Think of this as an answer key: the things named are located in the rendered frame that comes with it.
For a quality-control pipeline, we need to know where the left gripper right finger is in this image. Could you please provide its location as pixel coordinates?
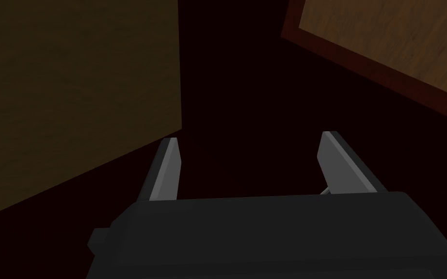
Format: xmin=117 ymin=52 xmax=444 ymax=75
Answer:
xmin=316 ymin=130 xmax=389 ymax=195

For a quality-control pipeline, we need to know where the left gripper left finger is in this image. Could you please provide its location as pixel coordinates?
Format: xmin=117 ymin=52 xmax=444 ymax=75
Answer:
xmin=137 ymin=137 xmax=182 ymax=202

